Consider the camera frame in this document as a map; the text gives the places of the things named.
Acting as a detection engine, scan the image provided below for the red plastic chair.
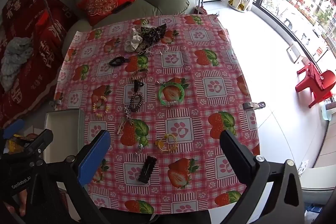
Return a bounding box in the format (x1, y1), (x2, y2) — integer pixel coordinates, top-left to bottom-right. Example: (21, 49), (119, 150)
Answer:
(295, 61), (336, 108)

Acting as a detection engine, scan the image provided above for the light blue stool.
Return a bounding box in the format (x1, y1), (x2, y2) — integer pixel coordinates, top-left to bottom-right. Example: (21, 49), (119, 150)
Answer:
(321, 101), (336, 122)

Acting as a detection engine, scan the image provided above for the colourful beaded bracelet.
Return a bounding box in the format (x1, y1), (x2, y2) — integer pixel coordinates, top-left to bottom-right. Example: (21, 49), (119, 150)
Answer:
(92, 95), (109, 118)

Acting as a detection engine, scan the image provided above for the brown spiral hair tie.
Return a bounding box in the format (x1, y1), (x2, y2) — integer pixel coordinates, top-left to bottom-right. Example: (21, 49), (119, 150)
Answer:
(129, 93), (144, 113)

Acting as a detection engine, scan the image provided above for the red embroidered cushion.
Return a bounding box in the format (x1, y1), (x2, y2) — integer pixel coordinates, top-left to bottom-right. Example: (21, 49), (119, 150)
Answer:
(77, 0), (135, 26)

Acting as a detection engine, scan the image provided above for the person's left hand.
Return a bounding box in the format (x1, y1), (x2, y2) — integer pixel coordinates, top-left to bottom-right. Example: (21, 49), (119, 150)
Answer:
(17, 186), (29, 216)

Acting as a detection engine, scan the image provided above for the wooden picture frame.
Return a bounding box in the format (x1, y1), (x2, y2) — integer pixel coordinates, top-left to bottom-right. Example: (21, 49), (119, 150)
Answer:
(286, 42), (302, 64)

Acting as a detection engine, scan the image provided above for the silver necklace chain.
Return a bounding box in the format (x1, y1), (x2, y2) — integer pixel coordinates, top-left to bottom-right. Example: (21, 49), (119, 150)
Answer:
(136, 42), (170, 56)

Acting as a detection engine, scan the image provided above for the black snap hair clip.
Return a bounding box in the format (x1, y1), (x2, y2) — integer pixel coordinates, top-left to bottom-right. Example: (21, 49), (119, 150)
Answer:
(138, 156), (157, 185)

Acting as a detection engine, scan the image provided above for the grey jewelry box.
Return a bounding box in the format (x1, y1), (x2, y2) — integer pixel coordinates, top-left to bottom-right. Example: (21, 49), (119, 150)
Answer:
(43, 108), (86, 165)

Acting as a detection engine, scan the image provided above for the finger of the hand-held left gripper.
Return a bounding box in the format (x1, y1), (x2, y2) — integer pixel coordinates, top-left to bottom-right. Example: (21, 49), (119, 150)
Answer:
(2, 119), (26, 139)
(16, 129), (54, 160)

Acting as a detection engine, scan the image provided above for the grey cloth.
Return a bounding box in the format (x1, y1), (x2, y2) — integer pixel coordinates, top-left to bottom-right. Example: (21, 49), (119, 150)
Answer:
(0, 36), (34, 92)

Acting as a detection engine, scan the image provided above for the white polka dot scrunchie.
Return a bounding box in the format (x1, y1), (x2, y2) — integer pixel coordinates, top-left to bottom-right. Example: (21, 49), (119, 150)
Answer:
(124, 27), (145, 53)

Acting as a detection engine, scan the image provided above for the yellow hair tie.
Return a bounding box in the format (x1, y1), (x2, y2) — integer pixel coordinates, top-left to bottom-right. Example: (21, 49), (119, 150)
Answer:
(155, 133), (178, 153)

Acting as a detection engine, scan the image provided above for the green bangle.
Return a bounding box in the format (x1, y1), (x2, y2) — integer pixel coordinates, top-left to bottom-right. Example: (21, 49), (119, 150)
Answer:
(157, 82), (184, 107)

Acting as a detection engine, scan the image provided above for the red printed blanket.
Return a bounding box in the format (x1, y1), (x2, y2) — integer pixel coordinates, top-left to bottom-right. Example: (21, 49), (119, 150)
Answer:
(0, 0), (79, 127)

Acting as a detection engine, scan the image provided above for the small black claw clip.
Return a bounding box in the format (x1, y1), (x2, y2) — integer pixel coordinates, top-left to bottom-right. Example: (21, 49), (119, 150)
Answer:
(133, 79), (145, 92)

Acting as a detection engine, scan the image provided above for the strawberry printed pink tablecloth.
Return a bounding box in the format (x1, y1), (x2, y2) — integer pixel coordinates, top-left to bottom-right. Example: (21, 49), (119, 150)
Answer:
(54, 14), (261, 215)

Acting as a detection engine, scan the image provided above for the black round hair clip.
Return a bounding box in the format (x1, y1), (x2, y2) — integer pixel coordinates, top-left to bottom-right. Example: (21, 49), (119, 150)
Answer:
(109, 56), (130, 67)

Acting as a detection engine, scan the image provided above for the metal table clamp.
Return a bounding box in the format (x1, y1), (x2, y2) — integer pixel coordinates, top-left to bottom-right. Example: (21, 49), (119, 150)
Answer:
(243, 101), (266, 110)
(49, 98), (63, 110)

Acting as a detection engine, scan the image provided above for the beige hair clip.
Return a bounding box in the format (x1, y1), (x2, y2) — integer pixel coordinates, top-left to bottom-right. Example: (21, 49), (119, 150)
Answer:
(117, 119), (129, 136)

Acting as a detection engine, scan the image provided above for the leopard print scrunchie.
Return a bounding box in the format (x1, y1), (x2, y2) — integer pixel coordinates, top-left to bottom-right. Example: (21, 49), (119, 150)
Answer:
(139, 26), (155, 38)

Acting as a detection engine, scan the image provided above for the thin silver chain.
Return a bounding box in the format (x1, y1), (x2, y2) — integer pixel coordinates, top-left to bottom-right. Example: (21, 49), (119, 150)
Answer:
(123, 106), (133, 123)

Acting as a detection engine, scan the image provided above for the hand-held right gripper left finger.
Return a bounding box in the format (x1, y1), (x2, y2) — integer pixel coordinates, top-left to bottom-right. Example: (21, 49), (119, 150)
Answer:
(25, 130), (111, 224)

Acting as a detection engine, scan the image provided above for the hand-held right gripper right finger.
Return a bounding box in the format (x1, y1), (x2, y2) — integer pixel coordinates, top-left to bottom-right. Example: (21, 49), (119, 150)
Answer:
(219, 130), (306, 224)

